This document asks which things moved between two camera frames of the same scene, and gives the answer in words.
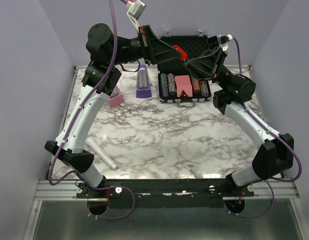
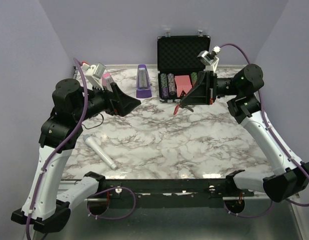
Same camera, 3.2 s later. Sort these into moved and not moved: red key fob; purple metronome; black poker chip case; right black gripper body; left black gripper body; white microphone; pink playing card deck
Moved: right black gripper body; left black gripper body; red key fob
Not moved: white microphone; black poker chip case; purple metronome; pink playing card deck
